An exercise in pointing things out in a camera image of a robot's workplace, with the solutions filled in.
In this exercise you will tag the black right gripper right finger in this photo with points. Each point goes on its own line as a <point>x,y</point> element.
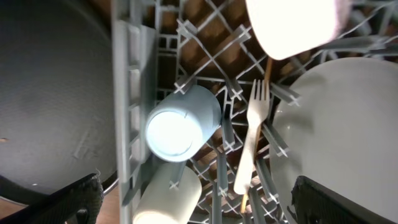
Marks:
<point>314,203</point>

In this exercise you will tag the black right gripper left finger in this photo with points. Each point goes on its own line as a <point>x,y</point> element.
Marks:
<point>82,200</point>

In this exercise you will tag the grey round plate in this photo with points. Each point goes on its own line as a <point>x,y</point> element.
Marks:
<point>342,134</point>

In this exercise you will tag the wooden chopstick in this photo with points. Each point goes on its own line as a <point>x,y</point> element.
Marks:
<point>267,70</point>

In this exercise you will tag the cream white cup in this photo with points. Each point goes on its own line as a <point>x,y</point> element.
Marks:
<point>161,204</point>

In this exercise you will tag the white plastic fork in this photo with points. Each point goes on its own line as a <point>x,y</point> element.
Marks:
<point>253,133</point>

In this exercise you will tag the light blue cup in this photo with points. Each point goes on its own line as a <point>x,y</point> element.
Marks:
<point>181,124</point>

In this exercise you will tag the pink bowl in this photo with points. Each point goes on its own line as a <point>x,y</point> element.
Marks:
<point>285,28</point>

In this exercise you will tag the grey dishwasher rack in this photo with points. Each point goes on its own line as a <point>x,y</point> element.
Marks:
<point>165,47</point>

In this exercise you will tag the round black serving tray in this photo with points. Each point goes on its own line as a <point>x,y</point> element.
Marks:
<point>57,105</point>

